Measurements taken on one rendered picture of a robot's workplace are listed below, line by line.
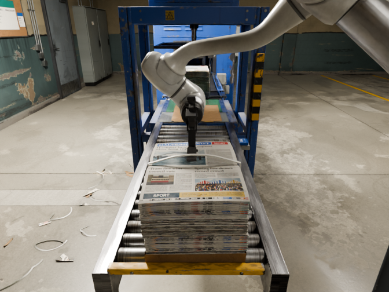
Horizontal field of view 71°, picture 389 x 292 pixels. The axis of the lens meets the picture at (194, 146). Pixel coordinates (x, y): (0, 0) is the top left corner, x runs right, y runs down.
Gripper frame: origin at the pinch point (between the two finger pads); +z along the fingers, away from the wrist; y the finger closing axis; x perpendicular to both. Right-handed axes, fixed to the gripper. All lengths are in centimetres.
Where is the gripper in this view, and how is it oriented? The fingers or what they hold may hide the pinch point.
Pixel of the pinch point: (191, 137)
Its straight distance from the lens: 80.5
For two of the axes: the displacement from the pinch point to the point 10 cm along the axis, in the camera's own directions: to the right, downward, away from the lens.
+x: -10.0, 0.1, 0.1
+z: 0.0, 4.8, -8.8
